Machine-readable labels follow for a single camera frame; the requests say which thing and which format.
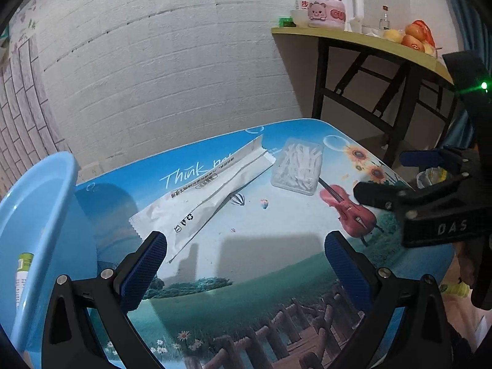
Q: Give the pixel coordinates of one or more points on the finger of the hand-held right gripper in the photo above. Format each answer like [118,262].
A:
[422,157]
[380,195]

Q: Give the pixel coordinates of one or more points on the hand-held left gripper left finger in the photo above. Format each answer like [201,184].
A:
[141,273]

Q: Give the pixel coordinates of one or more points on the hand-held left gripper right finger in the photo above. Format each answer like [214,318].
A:
[346,273]

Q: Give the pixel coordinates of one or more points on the light blue plastic basin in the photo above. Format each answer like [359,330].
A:
[38,219]

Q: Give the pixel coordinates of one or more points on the white bottle with green label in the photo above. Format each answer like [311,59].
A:
[24,280]

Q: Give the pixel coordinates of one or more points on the crumpled clear plastic bag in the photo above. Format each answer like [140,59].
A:
[430,177]

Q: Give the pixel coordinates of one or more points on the clear box of floss picks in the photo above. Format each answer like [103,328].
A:
[298,165]

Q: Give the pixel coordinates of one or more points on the long white foil packet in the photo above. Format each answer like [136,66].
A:
[207,192]

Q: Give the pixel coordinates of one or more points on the red apple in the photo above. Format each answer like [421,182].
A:
[411,42]
[414,30]

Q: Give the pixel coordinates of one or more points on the yellow apple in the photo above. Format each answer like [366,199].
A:
[393,35]

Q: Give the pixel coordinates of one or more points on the yellow folding table, black legs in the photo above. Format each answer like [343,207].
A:
[346,40]

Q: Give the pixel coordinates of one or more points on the glass bottle with green label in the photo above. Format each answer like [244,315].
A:
[383,21]

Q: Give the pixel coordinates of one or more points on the blue curtain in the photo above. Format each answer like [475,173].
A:
[471,11]

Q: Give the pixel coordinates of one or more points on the pink bear jar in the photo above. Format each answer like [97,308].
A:
[326,7]

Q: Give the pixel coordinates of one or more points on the white bowl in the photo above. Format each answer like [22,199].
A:
[299,18]

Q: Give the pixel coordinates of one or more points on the small green box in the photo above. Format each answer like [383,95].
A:
[286,22]

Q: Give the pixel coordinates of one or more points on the floral cloth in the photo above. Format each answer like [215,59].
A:
[11,50]

